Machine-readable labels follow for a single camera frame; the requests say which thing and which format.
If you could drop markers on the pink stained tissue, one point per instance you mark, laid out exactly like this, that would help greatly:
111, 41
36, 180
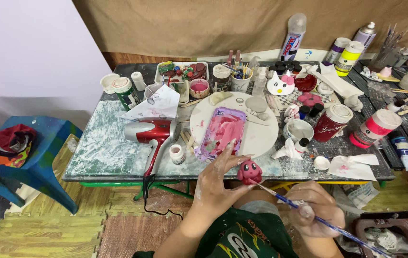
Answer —
354, 167

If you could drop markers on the person's right hand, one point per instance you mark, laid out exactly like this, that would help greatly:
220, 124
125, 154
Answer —
320, 211

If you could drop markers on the yellow foam floor mat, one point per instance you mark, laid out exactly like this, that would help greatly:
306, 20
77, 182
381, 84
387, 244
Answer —
46, 236

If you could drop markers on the grey shorts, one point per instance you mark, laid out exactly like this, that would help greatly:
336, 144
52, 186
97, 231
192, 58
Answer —
259, 207

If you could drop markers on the brown paper backdrop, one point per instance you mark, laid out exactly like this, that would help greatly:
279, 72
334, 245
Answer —
204, 25

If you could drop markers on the blue plastic stool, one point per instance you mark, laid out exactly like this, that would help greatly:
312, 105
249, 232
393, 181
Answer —
42, 157

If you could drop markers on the blue white paint tube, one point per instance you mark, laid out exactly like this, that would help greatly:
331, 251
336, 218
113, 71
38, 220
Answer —
404, 152

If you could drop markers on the neon pink paint jar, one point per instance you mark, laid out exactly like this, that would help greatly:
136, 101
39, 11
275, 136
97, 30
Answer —
374, 129

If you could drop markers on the silver spray can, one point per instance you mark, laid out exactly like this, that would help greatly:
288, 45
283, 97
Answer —
365, 36

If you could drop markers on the blue striped paintbrush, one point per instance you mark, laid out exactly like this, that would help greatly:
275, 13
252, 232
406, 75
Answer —
286, 200

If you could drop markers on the wooden sticks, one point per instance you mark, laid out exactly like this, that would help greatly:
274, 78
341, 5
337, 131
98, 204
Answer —
188, 139

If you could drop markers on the red silver hair dryer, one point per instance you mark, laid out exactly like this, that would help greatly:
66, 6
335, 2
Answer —
153, 133

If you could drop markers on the checkered tile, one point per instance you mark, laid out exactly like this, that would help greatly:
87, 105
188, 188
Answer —
286, 102

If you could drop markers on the person's right fingers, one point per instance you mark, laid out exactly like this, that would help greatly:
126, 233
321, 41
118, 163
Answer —
302, 211

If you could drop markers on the small white paint jar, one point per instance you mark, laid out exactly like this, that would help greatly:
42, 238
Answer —
177, 154

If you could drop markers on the clear small spray bottle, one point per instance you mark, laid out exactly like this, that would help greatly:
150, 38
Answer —
259, 83

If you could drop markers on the white water bowl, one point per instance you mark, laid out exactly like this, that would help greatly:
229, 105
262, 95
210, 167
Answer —
298, 130

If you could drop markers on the yellow label paint bottle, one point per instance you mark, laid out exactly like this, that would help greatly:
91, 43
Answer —
348, 59

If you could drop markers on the crumpled white tissue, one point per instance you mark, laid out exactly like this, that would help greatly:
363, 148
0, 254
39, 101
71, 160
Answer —
285, 150

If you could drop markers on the red colourful cloth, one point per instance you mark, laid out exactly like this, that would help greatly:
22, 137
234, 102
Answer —
7, 147

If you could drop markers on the white cup of brushes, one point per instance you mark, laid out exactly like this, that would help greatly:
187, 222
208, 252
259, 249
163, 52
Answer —
240, 83

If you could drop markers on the white cat face clay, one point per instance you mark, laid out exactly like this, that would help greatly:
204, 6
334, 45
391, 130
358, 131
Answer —
279, 86

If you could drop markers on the dark bottle with black cap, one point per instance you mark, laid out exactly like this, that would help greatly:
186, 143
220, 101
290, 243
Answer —
316, 109

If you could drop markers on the green printed shirt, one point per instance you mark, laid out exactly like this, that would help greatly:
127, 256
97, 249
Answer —
247, 236

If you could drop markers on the green stained cutting mat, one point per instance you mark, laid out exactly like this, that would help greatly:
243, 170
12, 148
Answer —
100, 143

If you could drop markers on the small white lid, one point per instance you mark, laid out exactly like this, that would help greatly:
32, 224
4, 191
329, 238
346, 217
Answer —
321, 163

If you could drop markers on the purple label paint bottle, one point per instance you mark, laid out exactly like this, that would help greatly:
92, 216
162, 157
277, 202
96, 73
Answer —
335, 52

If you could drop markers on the white folded paper sheet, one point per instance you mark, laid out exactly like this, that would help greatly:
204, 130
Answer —
157, 105

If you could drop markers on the white round board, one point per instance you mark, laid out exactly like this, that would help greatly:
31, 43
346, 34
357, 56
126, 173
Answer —
261, 136

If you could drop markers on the red paint jar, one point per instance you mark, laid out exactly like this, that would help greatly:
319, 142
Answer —
331, 123

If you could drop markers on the white round lid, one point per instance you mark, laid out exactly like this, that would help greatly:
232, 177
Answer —
109, 83

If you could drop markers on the group of black-capped paint bottles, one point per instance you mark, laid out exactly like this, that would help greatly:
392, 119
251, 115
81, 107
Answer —
285, 67

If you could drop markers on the pink clay figure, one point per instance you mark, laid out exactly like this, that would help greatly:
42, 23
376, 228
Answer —
249, 172

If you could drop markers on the printed plastic bag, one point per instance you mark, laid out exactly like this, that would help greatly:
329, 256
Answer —
358, 195

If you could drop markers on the white spray can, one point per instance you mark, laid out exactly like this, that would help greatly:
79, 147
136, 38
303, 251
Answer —
292, 39

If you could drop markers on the brown plastic basket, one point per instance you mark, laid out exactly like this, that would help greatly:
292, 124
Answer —
393, 229

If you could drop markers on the grey clay disc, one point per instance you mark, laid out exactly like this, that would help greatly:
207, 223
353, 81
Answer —
256, 105

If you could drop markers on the green paint bottle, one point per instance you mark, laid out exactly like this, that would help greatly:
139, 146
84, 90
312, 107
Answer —
127, 95

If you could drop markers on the red clay dish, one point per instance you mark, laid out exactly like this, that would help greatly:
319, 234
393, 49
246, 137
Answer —
305, 83

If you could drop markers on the clear plastic cup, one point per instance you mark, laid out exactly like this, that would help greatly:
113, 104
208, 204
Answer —
151, 91

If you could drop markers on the white bottle with black cap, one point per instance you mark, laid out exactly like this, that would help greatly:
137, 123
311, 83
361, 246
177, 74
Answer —
301, 145

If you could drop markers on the pink clay on yellow dish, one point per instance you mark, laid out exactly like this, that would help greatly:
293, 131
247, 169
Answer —
387, 74

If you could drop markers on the brown foam floor mat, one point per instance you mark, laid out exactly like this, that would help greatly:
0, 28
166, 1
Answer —
136, 236

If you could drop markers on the pink clay flower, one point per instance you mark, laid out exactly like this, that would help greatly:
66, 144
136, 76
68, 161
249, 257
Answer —
310, 99

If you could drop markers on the white clay figurine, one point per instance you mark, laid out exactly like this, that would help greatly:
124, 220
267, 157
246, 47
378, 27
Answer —
354, 104

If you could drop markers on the pink purple paint palette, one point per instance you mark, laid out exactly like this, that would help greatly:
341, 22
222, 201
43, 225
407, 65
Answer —
221, 130

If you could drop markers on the cream clay piece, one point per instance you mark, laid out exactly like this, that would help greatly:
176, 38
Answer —
220, 97

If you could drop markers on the table with green legs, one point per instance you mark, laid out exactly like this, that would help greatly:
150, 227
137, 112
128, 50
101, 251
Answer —
118, 168

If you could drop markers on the cup of pink paint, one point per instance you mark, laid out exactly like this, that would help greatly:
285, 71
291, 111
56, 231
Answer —
199, 87

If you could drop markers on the person's left hand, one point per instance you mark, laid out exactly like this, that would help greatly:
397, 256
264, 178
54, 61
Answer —
213, 182

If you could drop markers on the small white bottle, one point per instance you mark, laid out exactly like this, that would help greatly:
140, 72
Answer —
138, 81

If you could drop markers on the blue bottle with black cap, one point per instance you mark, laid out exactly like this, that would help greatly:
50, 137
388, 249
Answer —
304, 111

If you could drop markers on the white tray of clay pieces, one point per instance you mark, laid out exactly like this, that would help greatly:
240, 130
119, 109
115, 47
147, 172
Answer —
182, 71

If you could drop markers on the clear jar of brushes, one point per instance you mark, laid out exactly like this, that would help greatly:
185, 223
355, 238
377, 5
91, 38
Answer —
386, 53

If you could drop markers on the brown paint jar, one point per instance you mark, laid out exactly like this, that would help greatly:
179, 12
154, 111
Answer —
221, 79

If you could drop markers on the pink white swirl clay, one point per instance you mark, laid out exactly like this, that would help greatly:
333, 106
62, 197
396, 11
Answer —
291, 113

